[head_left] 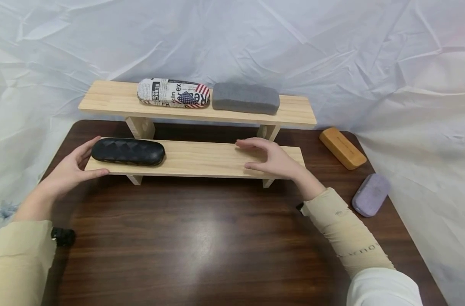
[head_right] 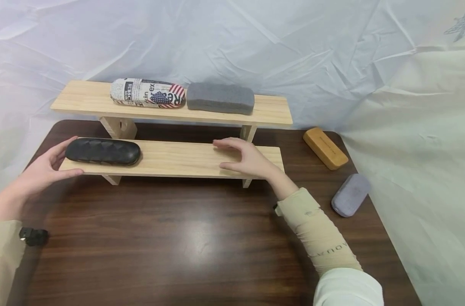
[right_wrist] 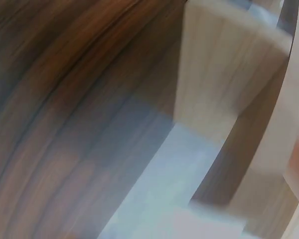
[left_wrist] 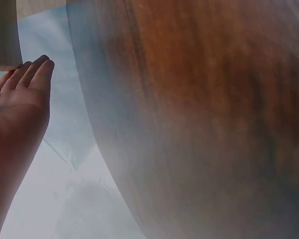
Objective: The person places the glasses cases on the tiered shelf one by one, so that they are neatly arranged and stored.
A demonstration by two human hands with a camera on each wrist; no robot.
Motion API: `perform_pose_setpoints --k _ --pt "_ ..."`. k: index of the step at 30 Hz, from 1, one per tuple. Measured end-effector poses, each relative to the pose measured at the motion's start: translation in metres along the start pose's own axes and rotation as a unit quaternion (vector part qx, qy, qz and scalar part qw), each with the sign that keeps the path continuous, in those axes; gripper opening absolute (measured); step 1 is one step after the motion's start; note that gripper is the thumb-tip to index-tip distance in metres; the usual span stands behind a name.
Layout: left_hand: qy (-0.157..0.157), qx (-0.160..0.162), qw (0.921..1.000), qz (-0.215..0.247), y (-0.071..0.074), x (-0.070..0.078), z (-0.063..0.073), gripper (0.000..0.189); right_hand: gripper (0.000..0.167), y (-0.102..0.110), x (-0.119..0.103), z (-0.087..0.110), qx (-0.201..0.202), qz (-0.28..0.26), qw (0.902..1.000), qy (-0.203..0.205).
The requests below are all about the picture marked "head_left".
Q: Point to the lilac glasses case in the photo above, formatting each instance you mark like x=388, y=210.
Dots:
x=370, y=195

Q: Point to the black quilted glasses case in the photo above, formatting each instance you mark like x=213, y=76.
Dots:
x=128, y=151

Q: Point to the person's left index finger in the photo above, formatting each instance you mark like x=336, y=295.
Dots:
x=90, y=146

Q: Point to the person's left forearm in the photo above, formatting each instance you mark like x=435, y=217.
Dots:
x=18, y=259

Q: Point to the newspaper print glasses case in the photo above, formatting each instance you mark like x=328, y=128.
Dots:
x=167, y=92

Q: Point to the person's left thumb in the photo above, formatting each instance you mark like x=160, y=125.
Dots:
x=95, y=173

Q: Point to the person's right hand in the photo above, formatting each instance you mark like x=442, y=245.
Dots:
x=280, y=163

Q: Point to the two-tier wooden shelf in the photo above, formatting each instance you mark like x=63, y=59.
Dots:
x=201, y=159

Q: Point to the person's left hand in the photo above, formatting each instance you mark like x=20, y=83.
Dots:
x=66, y=172

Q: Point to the black wrist band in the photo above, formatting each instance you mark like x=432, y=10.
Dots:
x=63, y=236

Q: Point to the tan wooden glasses case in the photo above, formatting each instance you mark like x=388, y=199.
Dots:
x=342, y=148

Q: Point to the person's right thumb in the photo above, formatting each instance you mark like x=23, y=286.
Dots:
x=258, y=167

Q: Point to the person's right forearm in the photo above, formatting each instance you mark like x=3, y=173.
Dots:
x=350, y=238

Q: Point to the grey felt glasses case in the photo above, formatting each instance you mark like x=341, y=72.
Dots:
x=245, y=98

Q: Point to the person's right index finger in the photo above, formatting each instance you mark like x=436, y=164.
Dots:
x=253, y=143

